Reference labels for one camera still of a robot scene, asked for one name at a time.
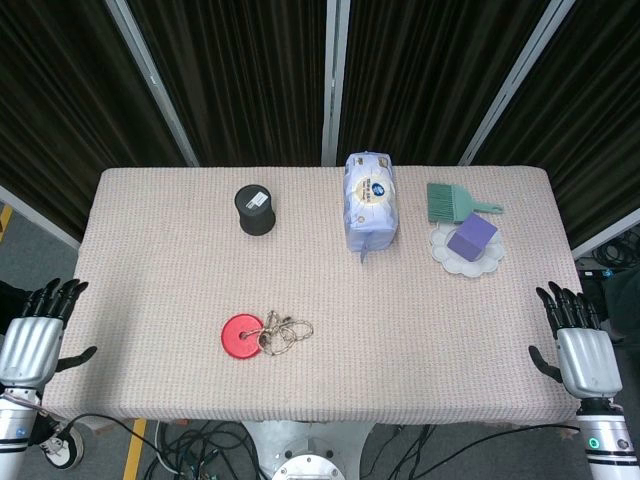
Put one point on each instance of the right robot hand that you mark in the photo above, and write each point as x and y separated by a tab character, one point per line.
586	356

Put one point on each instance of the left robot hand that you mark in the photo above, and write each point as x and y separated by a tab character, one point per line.
27	345

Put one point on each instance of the red disc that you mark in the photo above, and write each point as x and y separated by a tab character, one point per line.
242	336

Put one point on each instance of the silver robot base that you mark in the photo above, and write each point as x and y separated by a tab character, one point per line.
305	450

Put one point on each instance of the white flower-shaped dish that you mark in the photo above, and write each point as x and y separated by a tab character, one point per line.
452	262

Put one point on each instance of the purple cube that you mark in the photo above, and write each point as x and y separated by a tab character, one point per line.
471	238

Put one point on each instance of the green brush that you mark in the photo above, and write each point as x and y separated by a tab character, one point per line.
450	202

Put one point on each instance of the black cylindrical container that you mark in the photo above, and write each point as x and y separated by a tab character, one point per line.
255	209

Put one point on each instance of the blue tissue pack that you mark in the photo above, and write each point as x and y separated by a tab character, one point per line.
369	202

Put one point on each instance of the pink woven tablecloth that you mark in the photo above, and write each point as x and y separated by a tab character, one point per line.
320	300

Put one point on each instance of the black curtain partition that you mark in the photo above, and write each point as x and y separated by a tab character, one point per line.
240	75

